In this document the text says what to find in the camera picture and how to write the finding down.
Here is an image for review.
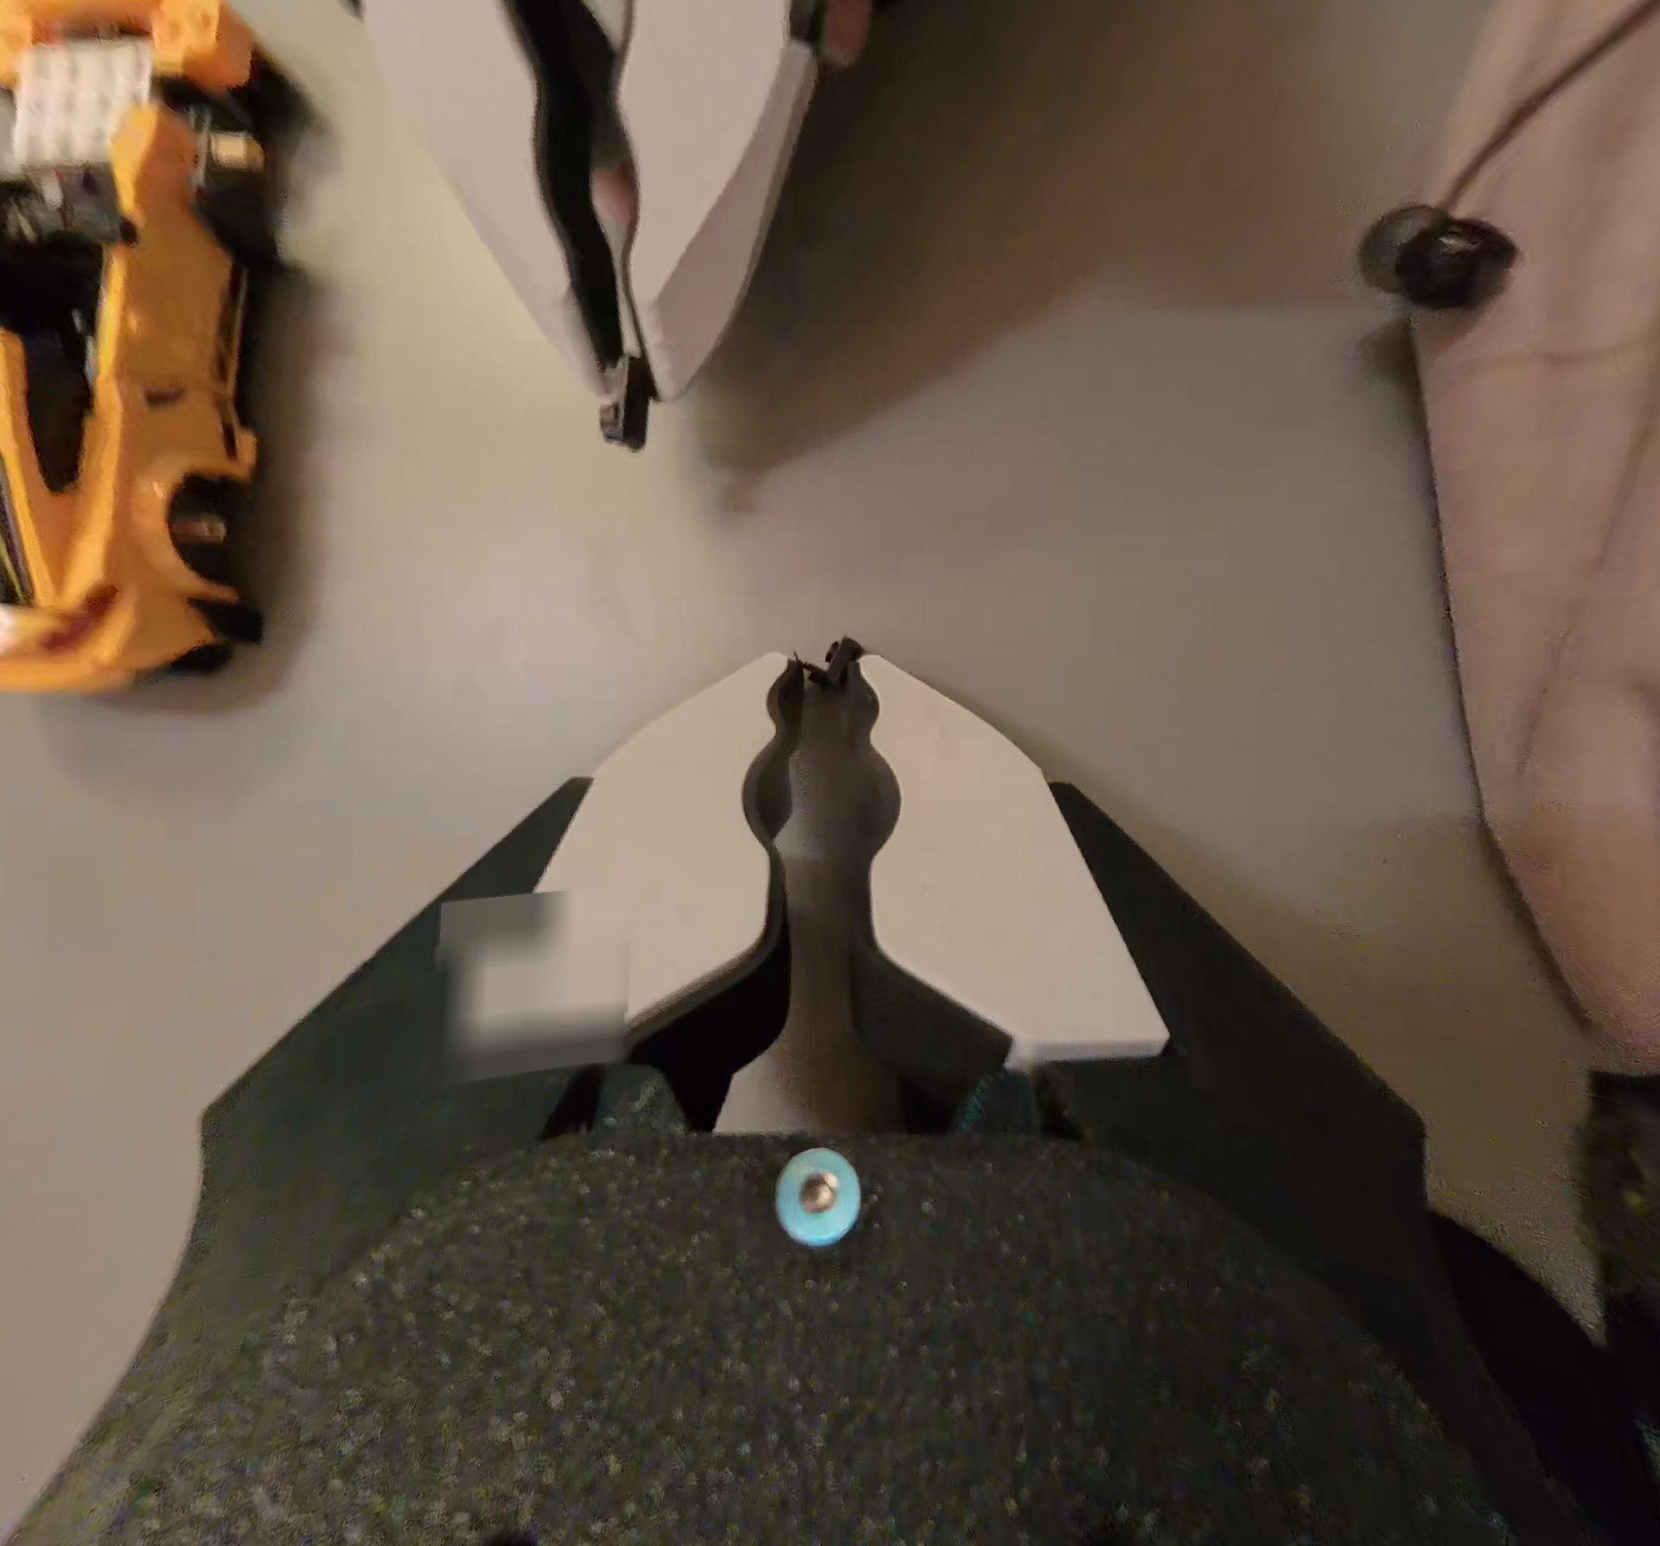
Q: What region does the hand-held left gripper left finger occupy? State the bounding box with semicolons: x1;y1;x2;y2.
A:
538;654;791;1036

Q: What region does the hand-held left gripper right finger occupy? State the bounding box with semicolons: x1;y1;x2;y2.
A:
847;654;1172;1071

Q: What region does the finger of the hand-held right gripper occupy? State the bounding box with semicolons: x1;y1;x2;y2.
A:
618;0;837;403
285;0;628;403

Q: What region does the orange lego car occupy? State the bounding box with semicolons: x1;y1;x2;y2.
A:
0;0;305;693

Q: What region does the beige hoodie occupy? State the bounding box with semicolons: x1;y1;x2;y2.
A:
1407;0;1660;1073

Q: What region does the black wired earphone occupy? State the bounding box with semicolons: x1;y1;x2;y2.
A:
1358;0;1660;310

